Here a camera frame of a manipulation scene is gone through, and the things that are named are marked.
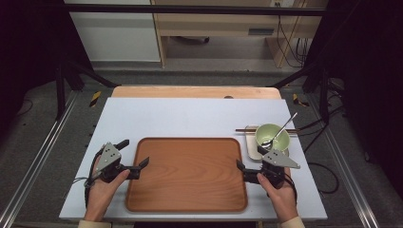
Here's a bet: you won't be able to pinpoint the black metal stand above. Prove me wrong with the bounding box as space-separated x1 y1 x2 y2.
271 63 331 123
55 56 119 121

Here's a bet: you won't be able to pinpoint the hanging black cables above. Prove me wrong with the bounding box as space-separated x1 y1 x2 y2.
275 15 310 68

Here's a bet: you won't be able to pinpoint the green bowl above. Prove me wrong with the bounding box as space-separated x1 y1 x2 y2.
255 123 291 154

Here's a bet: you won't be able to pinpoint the person's right hand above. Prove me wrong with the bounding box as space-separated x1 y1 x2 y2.
256 167 298 224

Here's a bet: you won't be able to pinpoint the right hand-held gripper cable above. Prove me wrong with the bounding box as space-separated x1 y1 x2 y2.
284 172 298 205

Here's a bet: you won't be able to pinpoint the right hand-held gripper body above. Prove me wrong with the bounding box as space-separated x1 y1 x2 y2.
260 150 301 188

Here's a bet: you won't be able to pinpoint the black curtain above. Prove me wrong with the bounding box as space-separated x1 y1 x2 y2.
0 0 93 137
308 0 403 200

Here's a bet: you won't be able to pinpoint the black horizontal bar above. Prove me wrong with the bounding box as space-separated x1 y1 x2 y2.
63 3 327 17

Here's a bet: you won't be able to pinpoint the white square plate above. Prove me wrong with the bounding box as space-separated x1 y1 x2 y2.
244 124 290 162

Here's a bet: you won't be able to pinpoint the light wooden board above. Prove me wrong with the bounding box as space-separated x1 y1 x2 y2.
111 85 282 100

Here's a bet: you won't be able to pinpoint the aluminium floor rail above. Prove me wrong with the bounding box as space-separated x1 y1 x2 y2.
0 91 79 228
305 94 380 228

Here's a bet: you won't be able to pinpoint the light wooden desk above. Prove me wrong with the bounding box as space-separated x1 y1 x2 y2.
151 0 329 68

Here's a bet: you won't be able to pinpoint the person's left hand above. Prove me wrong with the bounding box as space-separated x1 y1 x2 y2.
84 155 131 222

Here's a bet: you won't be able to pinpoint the thin black floor cable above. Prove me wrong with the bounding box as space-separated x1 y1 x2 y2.
17 98 34 117

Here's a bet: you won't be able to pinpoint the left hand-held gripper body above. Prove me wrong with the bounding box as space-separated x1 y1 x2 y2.
93 142 127 183

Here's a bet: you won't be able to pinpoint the brown wooden tray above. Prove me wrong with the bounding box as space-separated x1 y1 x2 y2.
125 137 249 213

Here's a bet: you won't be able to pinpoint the yellow and black tape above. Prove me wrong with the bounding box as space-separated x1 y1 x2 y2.
292 92 310 107
89 90 103 108

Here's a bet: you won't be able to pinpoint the metal spoon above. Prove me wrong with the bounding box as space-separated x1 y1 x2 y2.
260 112 298 150

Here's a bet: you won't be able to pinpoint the white cabinet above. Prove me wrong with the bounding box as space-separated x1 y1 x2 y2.
64 0 162 63

